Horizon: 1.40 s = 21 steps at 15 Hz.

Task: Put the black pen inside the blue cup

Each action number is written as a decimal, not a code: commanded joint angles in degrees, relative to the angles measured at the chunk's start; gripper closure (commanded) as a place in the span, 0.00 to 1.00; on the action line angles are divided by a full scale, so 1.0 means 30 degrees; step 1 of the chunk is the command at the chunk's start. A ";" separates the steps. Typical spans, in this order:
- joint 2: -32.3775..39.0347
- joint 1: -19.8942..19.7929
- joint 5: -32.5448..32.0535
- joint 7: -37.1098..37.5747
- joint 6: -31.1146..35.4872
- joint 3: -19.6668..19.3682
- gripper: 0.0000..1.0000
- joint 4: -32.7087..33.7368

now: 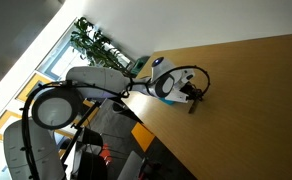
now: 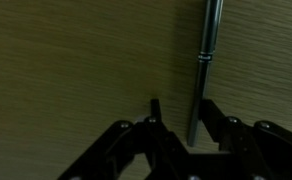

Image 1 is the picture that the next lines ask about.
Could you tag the yellow framed glass door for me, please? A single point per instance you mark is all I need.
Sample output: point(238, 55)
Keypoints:
point(29, 88)

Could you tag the black tripod stand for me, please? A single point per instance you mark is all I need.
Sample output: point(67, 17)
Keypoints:
point(73, 140)

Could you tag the blue paper cup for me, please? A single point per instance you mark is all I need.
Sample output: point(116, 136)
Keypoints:
point(169, 101)

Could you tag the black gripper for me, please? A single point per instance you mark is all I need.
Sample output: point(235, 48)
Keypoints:
point(188, 88)

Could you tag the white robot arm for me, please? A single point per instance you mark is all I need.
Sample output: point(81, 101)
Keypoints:
point(96, 78)

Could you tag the green bin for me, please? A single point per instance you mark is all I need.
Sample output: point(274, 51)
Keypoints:
point(140, 65)

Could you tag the black pen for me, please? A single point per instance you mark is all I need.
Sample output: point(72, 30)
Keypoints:
point(193, 107)

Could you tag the green potted plant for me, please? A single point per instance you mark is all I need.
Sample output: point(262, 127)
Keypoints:
point(92, 46)

